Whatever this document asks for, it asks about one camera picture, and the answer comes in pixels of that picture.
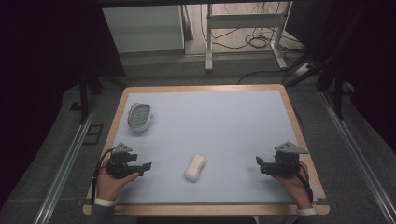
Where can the metal floor rail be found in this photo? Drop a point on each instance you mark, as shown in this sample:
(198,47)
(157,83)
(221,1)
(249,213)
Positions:
(364,161)
(59,177)

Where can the white cabinet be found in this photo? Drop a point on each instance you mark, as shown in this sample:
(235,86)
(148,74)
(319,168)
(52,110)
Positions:
(143,28)

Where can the dark curtain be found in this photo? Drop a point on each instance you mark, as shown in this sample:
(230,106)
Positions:
(40,77)
(373,62)

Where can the person's left hand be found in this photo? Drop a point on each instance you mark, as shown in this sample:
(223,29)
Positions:
(109,186)

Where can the black tripod stand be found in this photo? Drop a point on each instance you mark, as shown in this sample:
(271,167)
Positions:
(337,93)
(84,93)

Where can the pale blue table mat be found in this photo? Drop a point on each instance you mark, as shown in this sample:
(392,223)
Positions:
(218,130)

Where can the black floor frame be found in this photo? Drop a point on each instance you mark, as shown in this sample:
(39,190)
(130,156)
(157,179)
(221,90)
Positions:
(93,134)

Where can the person's right hand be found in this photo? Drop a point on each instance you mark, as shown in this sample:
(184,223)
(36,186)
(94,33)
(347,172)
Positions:
(299,189)

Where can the white metal stand frame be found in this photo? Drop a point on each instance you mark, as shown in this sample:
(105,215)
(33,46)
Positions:
(244,21)

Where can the white power strip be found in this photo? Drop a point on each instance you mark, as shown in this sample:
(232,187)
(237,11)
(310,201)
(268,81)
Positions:
(302,69)

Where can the cream soap bar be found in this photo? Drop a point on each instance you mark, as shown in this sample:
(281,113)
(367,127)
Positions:
(195,168)

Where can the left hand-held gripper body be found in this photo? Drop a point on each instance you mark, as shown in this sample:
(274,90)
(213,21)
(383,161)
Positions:
(120,166)

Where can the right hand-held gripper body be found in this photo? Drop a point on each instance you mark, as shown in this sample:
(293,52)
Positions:
(286,163)

